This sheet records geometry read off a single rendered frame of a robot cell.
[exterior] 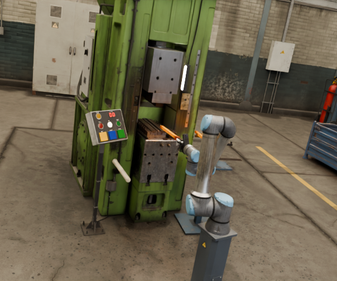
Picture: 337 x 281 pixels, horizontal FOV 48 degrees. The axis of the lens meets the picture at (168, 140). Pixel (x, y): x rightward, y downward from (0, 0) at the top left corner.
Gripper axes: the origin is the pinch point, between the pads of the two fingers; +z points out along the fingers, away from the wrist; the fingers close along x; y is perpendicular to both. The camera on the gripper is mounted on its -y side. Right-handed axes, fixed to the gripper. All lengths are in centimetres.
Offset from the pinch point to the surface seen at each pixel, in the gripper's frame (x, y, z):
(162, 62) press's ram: -9, -58, 43
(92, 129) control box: -71, 1, 21
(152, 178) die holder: -2, 56, 35
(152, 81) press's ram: -15, -40, 42
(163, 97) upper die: -1.9, -25.8, 42.3
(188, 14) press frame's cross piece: 17, -103, 59
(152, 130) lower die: -6.9, 8.1, 42.6
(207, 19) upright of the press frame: 38, -102, 59
